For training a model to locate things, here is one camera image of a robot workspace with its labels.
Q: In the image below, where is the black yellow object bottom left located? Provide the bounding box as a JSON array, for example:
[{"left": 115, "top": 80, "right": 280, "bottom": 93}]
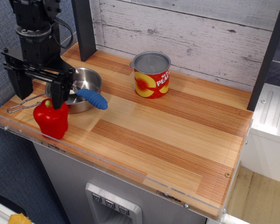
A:
[{"left": 0, "top": 196, "right": 33, "bottom": 224}]

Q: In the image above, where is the dark gray post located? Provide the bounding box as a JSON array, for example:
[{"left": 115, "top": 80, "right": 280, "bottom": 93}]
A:
[
  {"left": 247, "top": 11, "right": 280, "bottom": 111},
  {"left": 71, "top": 0, "right": 97, "bottom": 62}
]

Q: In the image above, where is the silver water dispenser panel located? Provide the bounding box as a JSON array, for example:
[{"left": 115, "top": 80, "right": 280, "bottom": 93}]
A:
[{"left": 85, "top": 182, "right": 143, "bottom": 224}]

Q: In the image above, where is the right dark gray post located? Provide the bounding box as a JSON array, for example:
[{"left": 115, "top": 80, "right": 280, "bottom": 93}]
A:
[{"left": 247, "top": 11, "right": 280, "bottom": 111}]

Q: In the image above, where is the red yellow peaches can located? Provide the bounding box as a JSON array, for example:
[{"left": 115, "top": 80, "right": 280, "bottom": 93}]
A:
[{"left": 130, "top": 51, "right": 171, "bottom": 98}]

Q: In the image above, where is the stainless steel pan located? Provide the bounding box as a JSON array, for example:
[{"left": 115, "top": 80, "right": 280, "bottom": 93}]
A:
[{"left": 7, "top": 67, "right": 108, "bottom": 114}]

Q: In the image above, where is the white toy sink counter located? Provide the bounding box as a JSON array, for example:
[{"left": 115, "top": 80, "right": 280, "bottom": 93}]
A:
[{"left": 240, "top": 84, "right": 280, "bottom": 182}]

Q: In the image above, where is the red toy bell pepper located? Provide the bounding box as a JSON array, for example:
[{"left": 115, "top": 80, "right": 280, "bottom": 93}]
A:
[{"left": 33, "top": 98, "right": 69, "bottom": 140}]

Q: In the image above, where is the gray toy fridge cabinet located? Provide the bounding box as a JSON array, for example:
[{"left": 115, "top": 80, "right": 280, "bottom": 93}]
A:
[{"left": 34, "top": 143, "right": 207, "bottom": 224}]

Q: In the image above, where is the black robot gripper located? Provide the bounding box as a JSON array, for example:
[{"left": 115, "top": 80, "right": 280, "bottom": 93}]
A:
[{"left": 1, "top": 23, "right": 75, "bottom": 110}]

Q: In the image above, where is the left dark gray post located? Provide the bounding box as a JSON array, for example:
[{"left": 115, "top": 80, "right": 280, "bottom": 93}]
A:
[{"left": 71, "top": 0, "right": 97, "bottom": 62}]

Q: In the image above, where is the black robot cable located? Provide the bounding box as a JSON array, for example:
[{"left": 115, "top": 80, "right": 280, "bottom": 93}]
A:
[{"left": 51, "top": 16, "right": 74, "bottom": 49}]

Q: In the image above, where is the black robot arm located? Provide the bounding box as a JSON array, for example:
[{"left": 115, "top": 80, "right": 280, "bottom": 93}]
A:
[{"left": 2, "top": 0, "right": 75, "bottom": 109}]

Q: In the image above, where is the blue handled metal spatula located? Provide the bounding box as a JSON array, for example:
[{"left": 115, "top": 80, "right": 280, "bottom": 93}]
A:
[{"left": 70, "top": 81, "right": 108, "bottom": 110}]

